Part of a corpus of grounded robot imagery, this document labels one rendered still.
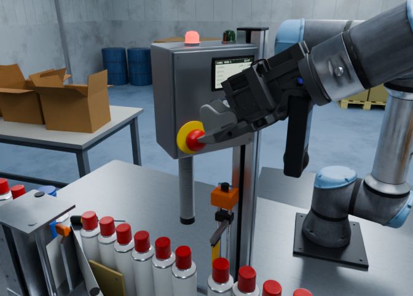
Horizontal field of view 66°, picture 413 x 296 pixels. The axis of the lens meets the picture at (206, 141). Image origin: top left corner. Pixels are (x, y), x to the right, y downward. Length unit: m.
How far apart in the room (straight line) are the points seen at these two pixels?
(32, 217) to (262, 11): 6.61
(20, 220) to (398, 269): 1.00
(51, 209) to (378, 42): 0.65
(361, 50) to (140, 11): 7.58
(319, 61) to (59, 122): 2.06
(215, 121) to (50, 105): 1.91
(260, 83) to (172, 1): 7.17
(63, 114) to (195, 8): 5.47
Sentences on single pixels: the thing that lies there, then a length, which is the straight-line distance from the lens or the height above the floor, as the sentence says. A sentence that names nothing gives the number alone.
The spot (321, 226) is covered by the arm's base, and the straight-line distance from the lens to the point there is 1.09.
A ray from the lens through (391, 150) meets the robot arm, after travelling 0.95.
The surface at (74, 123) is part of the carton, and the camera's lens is 2.26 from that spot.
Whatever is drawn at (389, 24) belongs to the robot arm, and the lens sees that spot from 0.40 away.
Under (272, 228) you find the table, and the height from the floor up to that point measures 0.83.
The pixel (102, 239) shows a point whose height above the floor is 1.04.
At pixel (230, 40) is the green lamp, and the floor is 1.48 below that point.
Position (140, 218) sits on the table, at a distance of 1.22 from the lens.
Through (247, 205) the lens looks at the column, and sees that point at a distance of 0.70.
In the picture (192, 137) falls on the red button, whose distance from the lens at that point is 0.53.
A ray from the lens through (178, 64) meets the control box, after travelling 0.51.
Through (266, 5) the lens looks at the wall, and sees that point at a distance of 7.05.
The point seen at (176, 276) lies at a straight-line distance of 0.69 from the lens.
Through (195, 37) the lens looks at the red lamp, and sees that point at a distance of 0.54.
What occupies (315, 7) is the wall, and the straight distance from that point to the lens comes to 7.00.
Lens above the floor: 1.53
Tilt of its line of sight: 22 degrees down
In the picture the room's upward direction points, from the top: straight up
